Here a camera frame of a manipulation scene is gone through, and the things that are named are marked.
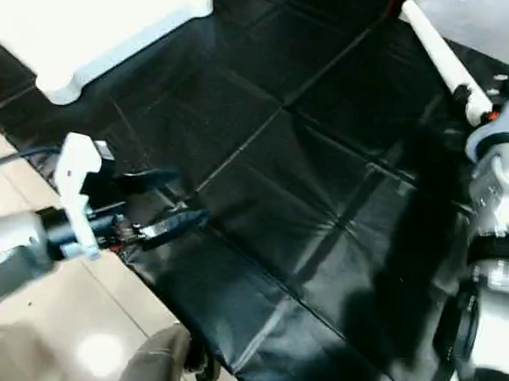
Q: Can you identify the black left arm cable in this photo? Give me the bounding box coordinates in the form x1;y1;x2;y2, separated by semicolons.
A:
0;140;65;187

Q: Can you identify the grey robot lower body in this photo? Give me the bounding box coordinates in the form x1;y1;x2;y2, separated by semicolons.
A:
114;319;227;381

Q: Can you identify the white plastic table leg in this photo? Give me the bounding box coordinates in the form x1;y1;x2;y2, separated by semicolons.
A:
391;0;505;129

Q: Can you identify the black work mat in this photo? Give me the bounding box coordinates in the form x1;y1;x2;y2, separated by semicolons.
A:
0;0;509;381

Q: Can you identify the white plastic table top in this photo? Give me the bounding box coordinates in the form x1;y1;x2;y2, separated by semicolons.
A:
0;0;215;117

